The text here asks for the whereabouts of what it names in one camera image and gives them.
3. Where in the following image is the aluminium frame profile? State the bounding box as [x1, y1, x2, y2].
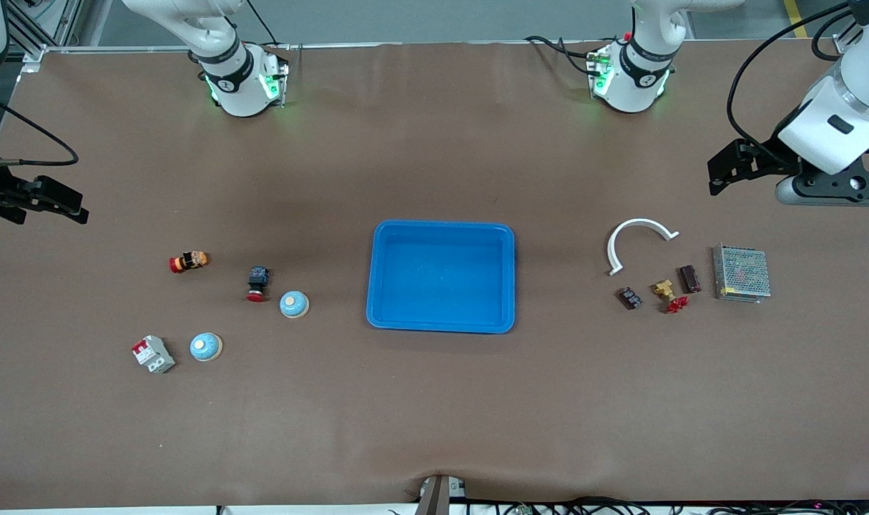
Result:
[833, 21, 864, 55]
[5, 0, 84, 76]

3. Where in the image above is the black base power cable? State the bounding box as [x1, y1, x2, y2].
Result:
[524, 34, 596, 76]
[245, 0, 278, 47]

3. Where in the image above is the blue call bell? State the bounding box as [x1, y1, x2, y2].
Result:
[279, 290, 310, 320]
[190, 333, 224, 363]

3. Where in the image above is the red mushroom pushbutton switch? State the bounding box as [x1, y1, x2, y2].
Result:
[246, 266, 271, 303]

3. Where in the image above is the metal mesh power supply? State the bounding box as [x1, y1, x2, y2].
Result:
[712, 243, 772, 304]

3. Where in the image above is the white circuit breaker red lever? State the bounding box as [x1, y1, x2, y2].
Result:
[132, 335, 177, 375]

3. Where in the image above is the brass valve red handwheel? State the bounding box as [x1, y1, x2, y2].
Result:
[654, 279, 689, 314]

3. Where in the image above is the white curved plastic clamp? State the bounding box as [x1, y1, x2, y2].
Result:
[607, 218, 680, 277]

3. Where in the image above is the brown table mat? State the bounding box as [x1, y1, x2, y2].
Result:
[0, 39, 869, 510]

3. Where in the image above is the grey metal mount bracket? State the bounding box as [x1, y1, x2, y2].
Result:
[414, 474, 468, 515]

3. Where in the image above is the blue plastic tray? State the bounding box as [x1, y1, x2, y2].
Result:
[366, 220, 516, 335]

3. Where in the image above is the orange emergency stop button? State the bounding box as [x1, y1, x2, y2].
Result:
[169, 250, 210, 275]

